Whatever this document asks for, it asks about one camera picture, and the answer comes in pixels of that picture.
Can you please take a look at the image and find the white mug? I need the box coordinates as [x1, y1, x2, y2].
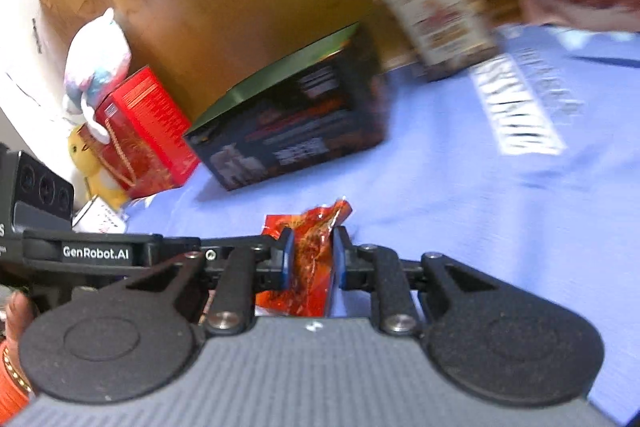
[72, 197, 127, 235]

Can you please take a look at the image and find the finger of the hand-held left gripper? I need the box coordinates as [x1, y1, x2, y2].
[160, 232, 282, 254]

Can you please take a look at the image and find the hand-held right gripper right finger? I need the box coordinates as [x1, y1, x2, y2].
[332, 226, 506, 338]

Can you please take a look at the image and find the dark printed cardboard box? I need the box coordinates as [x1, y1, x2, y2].
[183, 23, 392, 192]

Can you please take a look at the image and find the blue printed cloth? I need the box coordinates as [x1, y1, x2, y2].
[114, 23, 640, 426]

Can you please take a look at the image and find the person's left hand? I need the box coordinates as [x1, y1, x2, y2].
[4, 291, 39, 359]

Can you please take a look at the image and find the pink and blue plush toy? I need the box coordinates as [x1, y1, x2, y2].
[63, 8, 133, 146]

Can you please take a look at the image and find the red gift box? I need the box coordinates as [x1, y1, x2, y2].
[94, 65, 201, 200]

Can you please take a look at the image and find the gold beaded bracelet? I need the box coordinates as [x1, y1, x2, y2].
[1, 341, 34, 399]

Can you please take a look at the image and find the yellow duck plush toy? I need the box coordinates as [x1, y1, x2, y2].
[67, 124, 129, 210]

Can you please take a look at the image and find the red snack packet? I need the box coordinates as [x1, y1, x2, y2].
[255, 197, 354, 319]

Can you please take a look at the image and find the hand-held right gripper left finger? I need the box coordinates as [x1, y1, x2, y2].
[125, 227, 297, 336]

